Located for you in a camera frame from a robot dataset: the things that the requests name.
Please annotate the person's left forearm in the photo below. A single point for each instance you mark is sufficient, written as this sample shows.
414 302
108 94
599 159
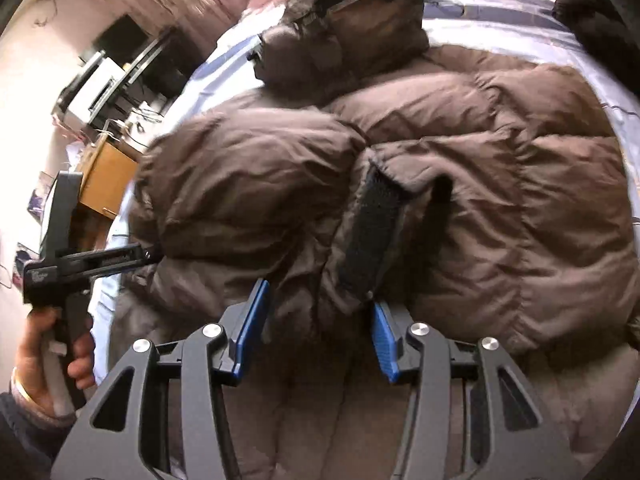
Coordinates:
25 440

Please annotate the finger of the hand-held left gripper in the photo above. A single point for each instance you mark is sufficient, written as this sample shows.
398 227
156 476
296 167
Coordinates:
120 258

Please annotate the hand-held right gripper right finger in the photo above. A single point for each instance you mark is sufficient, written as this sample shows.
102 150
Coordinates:
387 345

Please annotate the yellow wooden cabinet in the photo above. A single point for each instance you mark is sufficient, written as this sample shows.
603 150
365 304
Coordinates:
107 175

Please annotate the brown down jacket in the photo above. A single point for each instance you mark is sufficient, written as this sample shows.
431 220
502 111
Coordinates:
500 160

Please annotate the black down jacket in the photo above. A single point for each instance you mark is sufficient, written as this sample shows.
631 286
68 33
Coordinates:
585 10

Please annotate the person's left hand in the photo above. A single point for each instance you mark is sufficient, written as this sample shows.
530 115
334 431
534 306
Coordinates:
32 355

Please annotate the purple photo frame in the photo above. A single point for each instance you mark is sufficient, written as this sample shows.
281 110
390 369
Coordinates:
42 192

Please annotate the black computer monitor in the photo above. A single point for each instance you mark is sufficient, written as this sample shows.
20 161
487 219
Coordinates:
122 35

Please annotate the blue striped bed sheet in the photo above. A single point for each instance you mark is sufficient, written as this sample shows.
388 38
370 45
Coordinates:
475 10

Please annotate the black computer desk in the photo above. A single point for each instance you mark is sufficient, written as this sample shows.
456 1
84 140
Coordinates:
160 70

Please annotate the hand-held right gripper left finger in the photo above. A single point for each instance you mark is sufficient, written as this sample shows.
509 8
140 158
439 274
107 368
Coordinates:
250 332

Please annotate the white printer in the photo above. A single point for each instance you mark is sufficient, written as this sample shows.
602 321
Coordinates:
90 92

